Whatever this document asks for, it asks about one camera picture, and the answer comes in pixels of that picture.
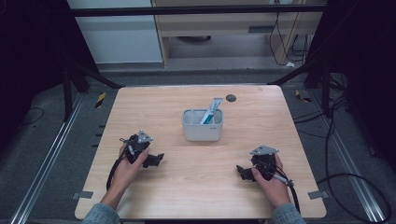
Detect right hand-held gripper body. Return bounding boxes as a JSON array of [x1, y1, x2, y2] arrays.
[[249, 145, 280, 182]]

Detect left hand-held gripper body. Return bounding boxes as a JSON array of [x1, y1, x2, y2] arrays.
[[123, 129, 154, 165]]

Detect white plastic container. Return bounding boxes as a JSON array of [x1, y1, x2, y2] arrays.
[[180, 107, 225, 143]]

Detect white and teal toothpaste tube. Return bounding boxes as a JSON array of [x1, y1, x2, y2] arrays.
[[199, 97, 224, 126]]

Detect person's left hand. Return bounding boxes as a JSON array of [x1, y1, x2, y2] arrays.
[[108, 146, 150, 201]]

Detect person's right hand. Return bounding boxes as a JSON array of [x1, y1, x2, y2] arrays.
[[250, 154, 292, 209]]

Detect yellow and black tape strip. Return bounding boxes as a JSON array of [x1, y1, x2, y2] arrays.
[[94, 91, 107, 109], [294, 89, 313, 104]]

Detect black metal stand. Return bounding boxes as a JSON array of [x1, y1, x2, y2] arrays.
[[61, 60, 125, 123], [267, 57, 333, 119]]

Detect white cabinet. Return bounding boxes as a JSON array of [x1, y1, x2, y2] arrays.
[[65, 0, 163, 65]]

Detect black curtain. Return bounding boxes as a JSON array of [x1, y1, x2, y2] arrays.
[[0, 0, 98, 153], [304, 0, 396, 174]]

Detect black horizontal bar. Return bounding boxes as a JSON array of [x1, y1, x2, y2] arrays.
[[69, 4, 328, 18]]

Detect left hand-held gripper cable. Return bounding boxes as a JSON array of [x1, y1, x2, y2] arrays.
[[106, 138, 134, 191]]

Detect grey table bracket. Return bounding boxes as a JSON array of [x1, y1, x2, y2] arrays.
[[306, 189, 330, 201], [71, 189, 94, 201]]

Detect thick black floor cable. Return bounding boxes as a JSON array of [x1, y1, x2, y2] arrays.
[[293, 92, 393, 224]]

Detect aluminium floor rail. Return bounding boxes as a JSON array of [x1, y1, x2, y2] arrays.
[[8, 92, 87, 224], [307, 89, 388, 224]]

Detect thin black floor cable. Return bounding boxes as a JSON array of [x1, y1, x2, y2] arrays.
[[21, 106, 46, 127]]

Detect black hanging cables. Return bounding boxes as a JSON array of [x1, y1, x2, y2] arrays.
[[268, 11, 309, 67]]

